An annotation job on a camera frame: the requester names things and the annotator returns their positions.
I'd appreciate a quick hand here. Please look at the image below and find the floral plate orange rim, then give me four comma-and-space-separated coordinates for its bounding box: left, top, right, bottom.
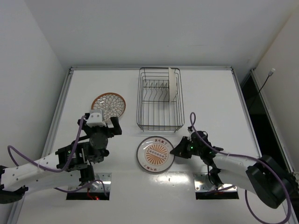
91, 92, 126, 122
168, 68, 177, 102

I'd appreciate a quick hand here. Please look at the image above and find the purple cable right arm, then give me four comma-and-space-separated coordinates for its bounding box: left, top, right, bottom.
188, 112, 292, 224

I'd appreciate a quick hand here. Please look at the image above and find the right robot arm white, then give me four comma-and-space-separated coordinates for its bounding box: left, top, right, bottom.
170, 131, 296, 209

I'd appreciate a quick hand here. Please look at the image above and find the black hanging usb cable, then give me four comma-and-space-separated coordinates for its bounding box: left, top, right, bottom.
247, 68, 276, 112

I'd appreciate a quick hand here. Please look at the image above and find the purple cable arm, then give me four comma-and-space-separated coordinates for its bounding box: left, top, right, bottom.
188, 112, 292, 224
7, 112, 109, 198

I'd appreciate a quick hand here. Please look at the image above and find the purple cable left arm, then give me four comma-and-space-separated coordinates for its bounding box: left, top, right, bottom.
7, 112, 109, 198

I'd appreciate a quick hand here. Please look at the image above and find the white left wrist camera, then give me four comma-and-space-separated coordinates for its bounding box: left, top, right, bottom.
86, 109, 106, 127

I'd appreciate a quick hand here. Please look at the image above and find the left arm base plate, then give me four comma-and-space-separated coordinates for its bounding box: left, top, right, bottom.
68, 172, 112, 193

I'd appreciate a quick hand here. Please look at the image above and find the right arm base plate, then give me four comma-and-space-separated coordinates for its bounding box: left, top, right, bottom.
193, 172, 237, 193

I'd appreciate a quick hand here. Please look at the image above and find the grey wire dish rack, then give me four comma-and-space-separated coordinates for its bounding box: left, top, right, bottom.
136, 67, 185, 133

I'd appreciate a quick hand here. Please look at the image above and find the white plate orange sunburst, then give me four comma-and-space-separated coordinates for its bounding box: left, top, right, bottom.
136, 136, 175, 174

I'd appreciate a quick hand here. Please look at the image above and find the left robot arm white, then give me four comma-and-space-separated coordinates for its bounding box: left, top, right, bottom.
0, 113, 122, 204

